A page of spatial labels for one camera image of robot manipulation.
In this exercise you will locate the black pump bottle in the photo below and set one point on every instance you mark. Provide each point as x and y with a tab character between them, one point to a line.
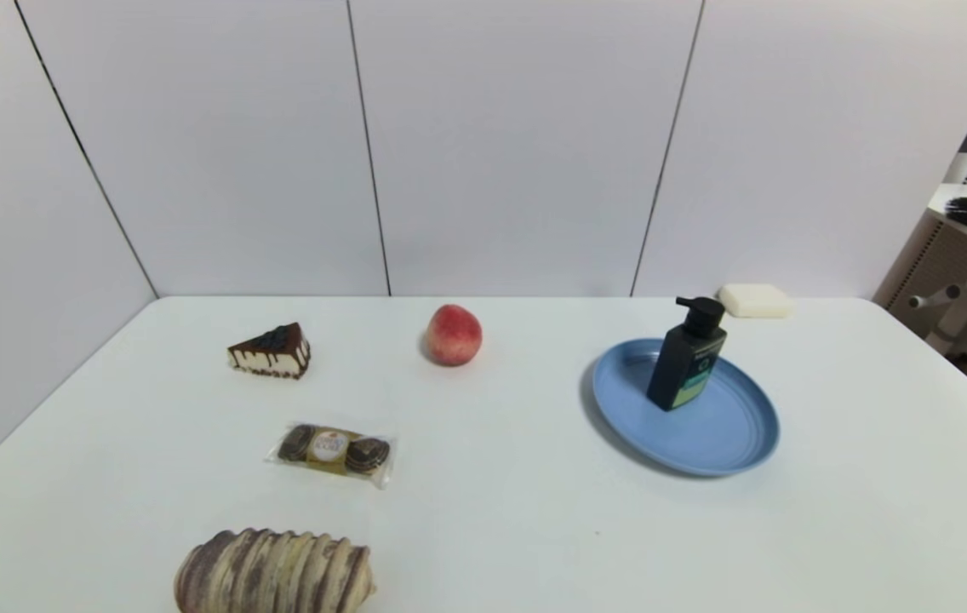
686	366

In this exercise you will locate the blue plastic plate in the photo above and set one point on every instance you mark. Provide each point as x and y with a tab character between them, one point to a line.
722	434

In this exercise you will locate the red peach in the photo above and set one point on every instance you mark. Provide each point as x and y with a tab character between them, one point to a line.
454	336

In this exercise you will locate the chocolate candy pack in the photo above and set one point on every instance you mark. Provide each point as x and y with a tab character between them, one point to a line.
332	451

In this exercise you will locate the chocolate cake slice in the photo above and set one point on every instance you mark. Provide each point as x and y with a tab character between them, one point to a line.
271	351

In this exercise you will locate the white soap bar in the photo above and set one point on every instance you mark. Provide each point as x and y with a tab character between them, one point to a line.
758	300

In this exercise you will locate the striped bread loaf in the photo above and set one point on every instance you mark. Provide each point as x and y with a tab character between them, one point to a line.
271	575

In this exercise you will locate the beige perforated panel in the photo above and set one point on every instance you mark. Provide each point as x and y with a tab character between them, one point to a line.
935	264

